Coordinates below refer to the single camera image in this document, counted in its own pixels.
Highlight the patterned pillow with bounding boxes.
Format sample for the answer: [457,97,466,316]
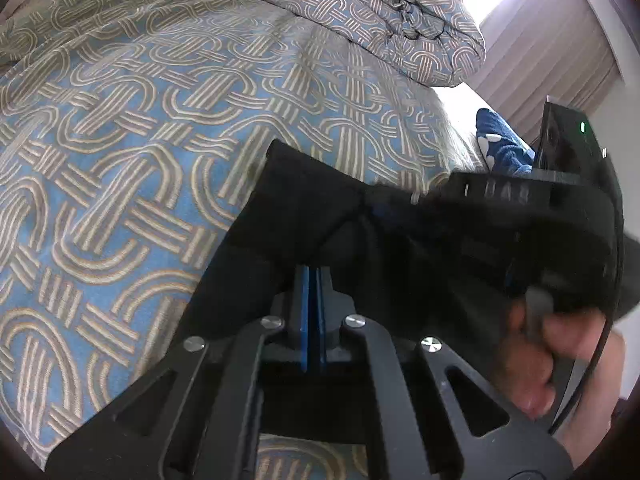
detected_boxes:
[0,0,173,68]

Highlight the black pants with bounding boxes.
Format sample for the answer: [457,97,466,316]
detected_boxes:
[189,139,516,446]

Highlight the person's right hand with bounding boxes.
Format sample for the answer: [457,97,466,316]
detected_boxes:
[507,302,608,418]

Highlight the blue white-spotted cloth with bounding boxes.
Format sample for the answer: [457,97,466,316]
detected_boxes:
[475,108,536,176]

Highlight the blue patterned bedspread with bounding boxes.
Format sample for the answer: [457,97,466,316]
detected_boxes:
[0,0,501,480]

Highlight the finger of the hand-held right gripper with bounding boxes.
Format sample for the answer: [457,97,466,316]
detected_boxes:
[367,182,453,241]

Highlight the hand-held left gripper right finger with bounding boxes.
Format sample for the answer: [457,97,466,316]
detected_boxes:
[314,266,573,480]

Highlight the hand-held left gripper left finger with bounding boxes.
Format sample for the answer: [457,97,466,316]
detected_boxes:
[44,266,313,480]

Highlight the folded patterned duvet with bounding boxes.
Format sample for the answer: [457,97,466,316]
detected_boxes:
[172,0,488,87]

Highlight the beige curtain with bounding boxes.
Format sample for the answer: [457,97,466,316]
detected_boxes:
[470,0,626,151]

